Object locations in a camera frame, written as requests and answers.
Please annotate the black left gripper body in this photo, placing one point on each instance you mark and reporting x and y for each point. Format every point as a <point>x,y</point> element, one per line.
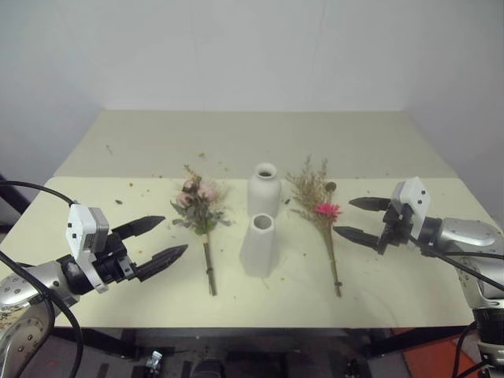
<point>113,263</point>

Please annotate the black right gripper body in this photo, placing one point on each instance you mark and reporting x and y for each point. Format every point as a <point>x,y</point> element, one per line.
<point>395,230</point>

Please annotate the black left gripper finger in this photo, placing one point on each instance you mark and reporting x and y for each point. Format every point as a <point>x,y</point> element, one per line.
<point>165,258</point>
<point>143,224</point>

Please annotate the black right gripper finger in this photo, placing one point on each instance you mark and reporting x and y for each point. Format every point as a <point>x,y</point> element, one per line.
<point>360,236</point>
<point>370,204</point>

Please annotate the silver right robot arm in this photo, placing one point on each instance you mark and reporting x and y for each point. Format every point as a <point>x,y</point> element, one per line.
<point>468,236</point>

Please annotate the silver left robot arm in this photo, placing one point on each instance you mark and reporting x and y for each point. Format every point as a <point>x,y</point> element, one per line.
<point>23,283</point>

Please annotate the white tapered ceramic vase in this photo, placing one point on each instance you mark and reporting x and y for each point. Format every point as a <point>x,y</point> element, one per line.
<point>258,252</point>

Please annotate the white bottle-shaped ceramic vase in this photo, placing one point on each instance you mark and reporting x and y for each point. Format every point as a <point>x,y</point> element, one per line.
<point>264,197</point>

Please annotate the dried bouquet with magenta daisy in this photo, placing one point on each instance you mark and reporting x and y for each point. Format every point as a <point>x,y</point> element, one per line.
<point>328,209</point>

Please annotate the pale pink rose bouquet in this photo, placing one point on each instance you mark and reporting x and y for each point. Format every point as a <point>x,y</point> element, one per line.
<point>199,197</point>

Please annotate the dark rounded shape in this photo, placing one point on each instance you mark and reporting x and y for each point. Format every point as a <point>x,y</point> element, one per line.
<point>208,370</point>

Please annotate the orange floor mat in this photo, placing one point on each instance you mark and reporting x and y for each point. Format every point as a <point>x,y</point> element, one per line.
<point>437,358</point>

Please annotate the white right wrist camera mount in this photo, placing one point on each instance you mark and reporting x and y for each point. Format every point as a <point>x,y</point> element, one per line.
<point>413,195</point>

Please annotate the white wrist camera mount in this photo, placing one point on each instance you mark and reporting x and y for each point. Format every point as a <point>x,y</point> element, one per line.
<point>80,225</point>
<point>413,195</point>

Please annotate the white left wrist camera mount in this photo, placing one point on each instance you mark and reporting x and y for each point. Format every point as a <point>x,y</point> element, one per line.
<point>80,225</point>

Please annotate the black table frame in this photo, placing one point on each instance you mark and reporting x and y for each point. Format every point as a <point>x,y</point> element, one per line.
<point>275,334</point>

